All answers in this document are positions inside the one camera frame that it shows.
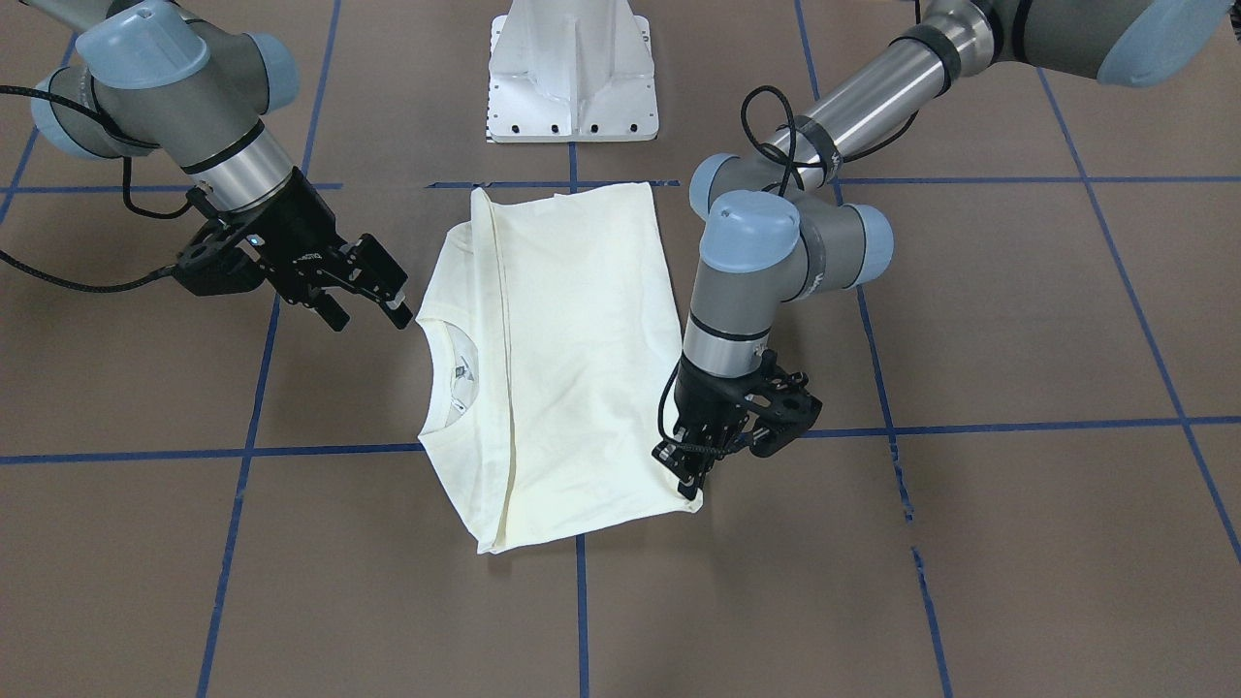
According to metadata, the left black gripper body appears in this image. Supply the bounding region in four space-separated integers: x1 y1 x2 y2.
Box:
673 355 753 457

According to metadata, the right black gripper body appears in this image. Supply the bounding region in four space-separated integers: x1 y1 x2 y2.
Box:
232 169 347 303

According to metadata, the cream long-sleeve cat shirt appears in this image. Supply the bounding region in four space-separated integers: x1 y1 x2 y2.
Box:
416 184 702 554

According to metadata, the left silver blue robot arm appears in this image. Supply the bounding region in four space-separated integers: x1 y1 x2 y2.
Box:
652 1 1229 501

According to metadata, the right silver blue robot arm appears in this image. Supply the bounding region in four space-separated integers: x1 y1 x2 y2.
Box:
2 1 413 332

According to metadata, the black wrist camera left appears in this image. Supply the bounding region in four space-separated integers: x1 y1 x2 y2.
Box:
745 349 823 457

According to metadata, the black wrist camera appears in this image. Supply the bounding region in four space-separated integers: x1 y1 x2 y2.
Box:
745 349 823 457
172 215 268 297

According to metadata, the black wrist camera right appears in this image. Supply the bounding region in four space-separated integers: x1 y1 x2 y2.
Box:
172 215 268 297

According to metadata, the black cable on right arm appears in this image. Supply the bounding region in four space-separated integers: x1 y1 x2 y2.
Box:
0 83 208 294

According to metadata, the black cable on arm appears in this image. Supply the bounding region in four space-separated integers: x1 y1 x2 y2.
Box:
656 84 922 457
0 83 208 294

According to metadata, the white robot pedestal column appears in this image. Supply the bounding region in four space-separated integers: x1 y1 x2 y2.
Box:
485 1 660 144

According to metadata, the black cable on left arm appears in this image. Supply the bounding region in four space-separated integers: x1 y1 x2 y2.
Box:
656 84 922 457

